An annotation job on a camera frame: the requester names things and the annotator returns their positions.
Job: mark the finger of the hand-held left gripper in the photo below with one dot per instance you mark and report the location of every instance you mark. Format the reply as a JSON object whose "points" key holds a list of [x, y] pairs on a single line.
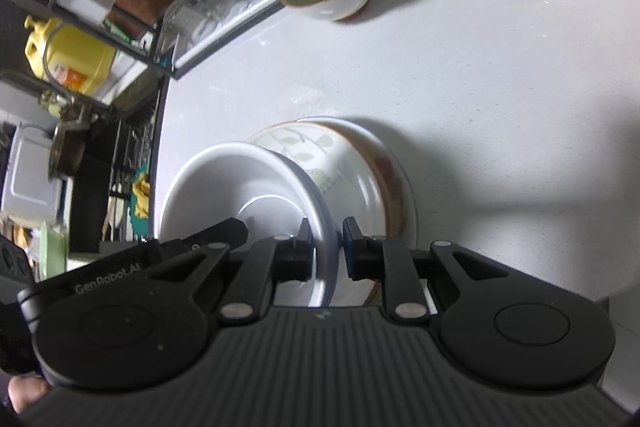
{"points": [[215, 232]]}

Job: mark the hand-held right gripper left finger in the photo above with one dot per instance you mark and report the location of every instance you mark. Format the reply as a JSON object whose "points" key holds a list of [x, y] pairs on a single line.
{"points": [[295, 257]]}

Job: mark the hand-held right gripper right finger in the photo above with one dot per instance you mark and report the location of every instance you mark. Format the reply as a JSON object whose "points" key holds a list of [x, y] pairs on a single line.
{"points": [[352, 252]]}

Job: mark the small white bowl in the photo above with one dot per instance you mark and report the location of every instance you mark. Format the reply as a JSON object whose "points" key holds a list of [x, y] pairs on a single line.
{"points": [[220, 197]]}

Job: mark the pink flower plate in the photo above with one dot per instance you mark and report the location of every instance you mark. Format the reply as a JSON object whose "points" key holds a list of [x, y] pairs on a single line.
{"points": [[407, 212]]}

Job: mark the person's left hand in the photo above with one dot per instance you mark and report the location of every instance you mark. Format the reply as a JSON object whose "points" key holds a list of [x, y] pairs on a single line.
{"points": [[25, 392]]}

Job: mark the pale green container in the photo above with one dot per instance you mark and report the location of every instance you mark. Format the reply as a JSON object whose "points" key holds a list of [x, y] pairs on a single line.
{"points": [[52, 252]]}

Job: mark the yellow cloth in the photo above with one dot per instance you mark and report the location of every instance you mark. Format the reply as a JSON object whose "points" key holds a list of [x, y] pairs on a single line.
{"points": [[142, 192]]}

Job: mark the black sink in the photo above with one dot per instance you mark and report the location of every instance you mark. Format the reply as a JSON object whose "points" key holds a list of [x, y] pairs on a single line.
{"points": [[90, 207]]}

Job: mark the white plate in sink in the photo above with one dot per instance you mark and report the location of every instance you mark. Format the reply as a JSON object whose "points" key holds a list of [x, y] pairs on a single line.
{"points": [[114, 217]]}

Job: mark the white plastic container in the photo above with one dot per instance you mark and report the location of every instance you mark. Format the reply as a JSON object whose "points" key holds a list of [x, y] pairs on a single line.
{"points": [[30, 177]]}

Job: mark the black sink drain rack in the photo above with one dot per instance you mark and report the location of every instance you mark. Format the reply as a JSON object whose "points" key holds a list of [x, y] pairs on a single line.
{"points": [[125, 142]]}

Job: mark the dark metal pot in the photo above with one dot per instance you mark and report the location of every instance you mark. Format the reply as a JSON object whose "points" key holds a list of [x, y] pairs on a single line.
{"points": [[67, 152]]}

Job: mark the yellow detergent bottle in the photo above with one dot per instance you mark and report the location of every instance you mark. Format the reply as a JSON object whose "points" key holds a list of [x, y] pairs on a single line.
{"points": [[75, 57]]}

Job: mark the white utensil cup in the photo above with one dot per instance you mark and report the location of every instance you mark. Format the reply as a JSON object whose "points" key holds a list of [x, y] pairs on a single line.
{"points": [[80, 4]]}

